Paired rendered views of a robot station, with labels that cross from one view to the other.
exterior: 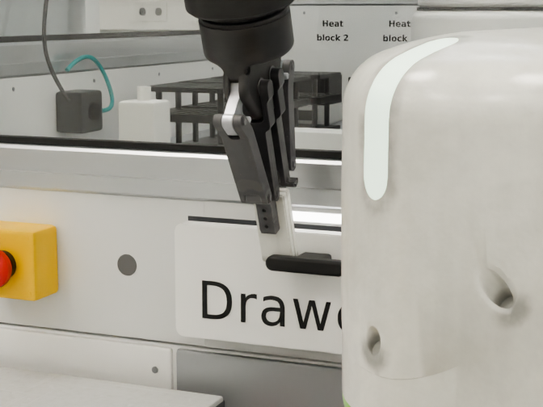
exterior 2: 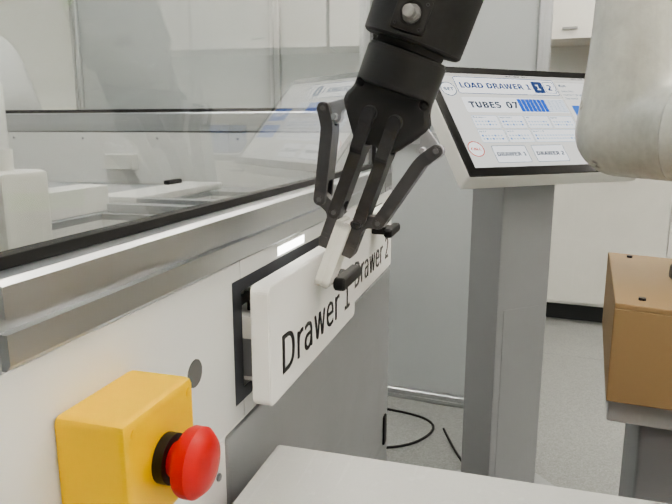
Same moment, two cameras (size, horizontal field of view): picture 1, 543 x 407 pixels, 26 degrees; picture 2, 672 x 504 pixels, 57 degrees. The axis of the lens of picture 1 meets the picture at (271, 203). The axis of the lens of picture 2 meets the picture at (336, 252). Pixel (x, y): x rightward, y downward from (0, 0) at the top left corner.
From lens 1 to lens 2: 1.25 m
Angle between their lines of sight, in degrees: 94
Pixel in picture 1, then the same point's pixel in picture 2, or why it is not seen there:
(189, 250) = (276, 311)
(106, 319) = not seen: hidden behind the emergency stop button
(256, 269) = (302, 303)
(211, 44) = (434, 81)
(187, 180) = (225, 244)
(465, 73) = not seen: outside the picture
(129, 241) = (195, 341)
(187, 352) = (235, 433)
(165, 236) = (219, 316)
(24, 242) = (186, 399)
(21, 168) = (70, 301)
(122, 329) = not seen: hidden behind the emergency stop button
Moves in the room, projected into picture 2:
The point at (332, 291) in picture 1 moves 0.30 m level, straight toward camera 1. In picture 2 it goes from (324, 298) to (591, 294)
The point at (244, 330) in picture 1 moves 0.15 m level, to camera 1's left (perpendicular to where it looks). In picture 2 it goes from (298, 365) to (308, 441)
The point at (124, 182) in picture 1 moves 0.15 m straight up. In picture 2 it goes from (192, 267) to (182, 56)
